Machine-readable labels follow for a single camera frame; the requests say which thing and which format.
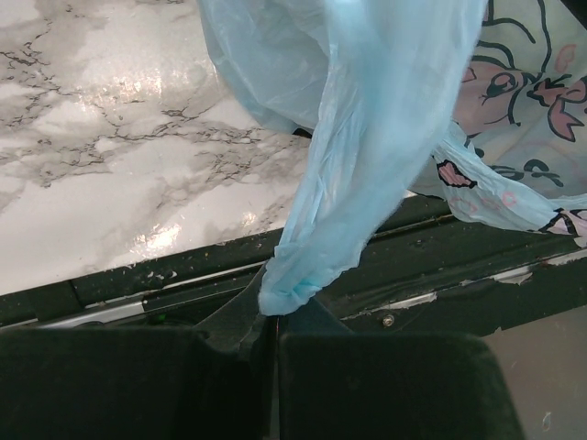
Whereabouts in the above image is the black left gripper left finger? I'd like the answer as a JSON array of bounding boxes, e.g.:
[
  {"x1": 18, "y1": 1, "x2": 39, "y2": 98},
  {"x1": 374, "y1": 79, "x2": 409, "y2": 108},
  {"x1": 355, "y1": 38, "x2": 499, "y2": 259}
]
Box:
[{"x1": 1, "y1": 278, "x2": 274, "y2": 439}]

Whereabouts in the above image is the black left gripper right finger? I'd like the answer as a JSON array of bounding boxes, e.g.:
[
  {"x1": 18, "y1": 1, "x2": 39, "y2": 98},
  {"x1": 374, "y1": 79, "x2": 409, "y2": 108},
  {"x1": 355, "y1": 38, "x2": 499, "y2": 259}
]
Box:
[{"x1": 278, "y1": 300, "x2": 525, "y2": 440}]

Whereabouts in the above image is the blue printed plastic bag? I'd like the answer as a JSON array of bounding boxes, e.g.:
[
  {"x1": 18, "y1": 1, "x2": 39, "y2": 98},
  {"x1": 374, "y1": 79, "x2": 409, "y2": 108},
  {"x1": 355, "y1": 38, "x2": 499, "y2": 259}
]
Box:
[{"x1": 199, "y1": 1, "x2": 586, "y2": 316}]

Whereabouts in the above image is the black mounting rail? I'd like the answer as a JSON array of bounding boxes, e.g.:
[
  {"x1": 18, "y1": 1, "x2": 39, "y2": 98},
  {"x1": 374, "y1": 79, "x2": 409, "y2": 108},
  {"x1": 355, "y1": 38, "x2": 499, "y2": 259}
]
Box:
[{"x1": 0, "y1": 192, "x2": 587, "y2": 336}]

